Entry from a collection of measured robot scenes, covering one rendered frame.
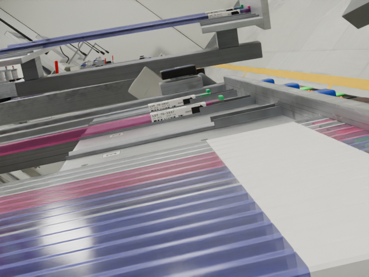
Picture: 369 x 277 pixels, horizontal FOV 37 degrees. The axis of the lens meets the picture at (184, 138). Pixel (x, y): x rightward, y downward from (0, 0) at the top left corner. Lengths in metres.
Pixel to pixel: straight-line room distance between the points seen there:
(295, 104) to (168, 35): 7.78
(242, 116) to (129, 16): 7.75
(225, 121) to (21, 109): 1.16
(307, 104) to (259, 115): 0.08
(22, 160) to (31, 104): 0.78
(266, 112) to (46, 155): 0.40
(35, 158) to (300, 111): 0.47
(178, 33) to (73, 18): 1.52
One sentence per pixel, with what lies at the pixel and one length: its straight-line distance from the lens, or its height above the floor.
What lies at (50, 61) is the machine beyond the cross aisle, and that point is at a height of 1.44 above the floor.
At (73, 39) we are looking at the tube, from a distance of 1.10.
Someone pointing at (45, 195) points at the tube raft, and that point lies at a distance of 0.31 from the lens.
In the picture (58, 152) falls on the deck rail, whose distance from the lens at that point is 0.80.
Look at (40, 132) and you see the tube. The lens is 0.71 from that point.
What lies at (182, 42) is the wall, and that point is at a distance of 8.22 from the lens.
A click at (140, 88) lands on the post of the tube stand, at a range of 1.08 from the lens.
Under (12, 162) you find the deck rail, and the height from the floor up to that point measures 0.91.
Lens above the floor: 0.85
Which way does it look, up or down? 9 degrees down
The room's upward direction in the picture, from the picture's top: 55 degrees counter-clockwise
